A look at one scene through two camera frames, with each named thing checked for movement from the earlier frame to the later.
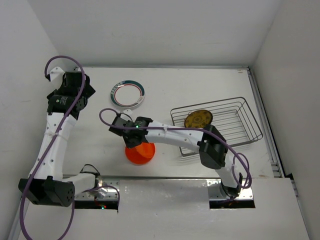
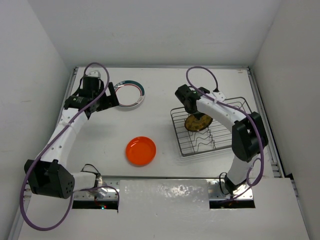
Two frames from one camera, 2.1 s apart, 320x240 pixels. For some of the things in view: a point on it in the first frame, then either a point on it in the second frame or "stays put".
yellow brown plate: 198,119 stays put
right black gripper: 129,143 to 198,115
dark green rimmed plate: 128,94 stays put
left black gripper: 87,91 to 109,101
